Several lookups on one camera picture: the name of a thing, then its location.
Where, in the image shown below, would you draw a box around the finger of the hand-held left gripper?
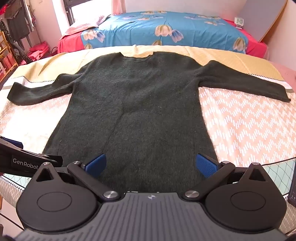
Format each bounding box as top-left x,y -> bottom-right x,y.
0,136 -> 24,150

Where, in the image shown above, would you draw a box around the pink curtain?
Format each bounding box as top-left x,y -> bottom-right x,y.
111,0 -> 127,16

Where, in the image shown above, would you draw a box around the pale yellow blanket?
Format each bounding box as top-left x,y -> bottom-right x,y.
14,45 -> 286,84

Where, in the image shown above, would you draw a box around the blue floral quilt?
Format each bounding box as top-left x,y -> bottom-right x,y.
81,11 -> 249,54

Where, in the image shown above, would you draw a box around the pink floral cloth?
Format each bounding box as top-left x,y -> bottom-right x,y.
62,13 -> 112,36

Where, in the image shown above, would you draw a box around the dark green knit sweater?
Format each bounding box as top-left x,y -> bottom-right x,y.
7,51 -> 291,193

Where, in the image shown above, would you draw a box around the pink patterned blanket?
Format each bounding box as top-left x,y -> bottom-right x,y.
0,76 -> 296,167

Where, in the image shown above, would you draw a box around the red bed sheet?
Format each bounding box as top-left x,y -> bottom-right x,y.
57,19 -> 269,61

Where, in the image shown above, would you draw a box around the white digital clock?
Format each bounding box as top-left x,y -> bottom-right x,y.
233,17 -> 245,30

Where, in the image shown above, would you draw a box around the wooden shelf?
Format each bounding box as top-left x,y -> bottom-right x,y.
0,30 -> 15,78

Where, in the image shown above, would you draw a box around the dark object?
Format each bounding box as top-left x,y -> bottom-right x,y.
288,171 -> 296,206

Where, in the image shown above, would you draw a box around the hanging dark clothes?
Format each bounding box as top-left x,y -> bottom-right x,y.
4,0 -> 36,45

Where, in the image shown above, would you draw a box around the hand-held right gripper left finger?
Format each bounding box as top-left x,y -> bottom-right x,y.
35,153 -> 121,202

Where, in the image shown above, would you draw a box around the window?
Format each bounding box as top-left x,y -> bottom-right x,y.
66,0 -> 114,25

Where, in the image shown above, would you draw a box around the grey board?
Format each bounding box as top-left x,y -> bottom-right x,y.
240,0 -> 288,42

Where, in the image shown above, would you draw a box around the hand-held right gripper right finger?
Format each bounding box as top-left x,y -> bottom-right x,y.
183,153 -> 269,201

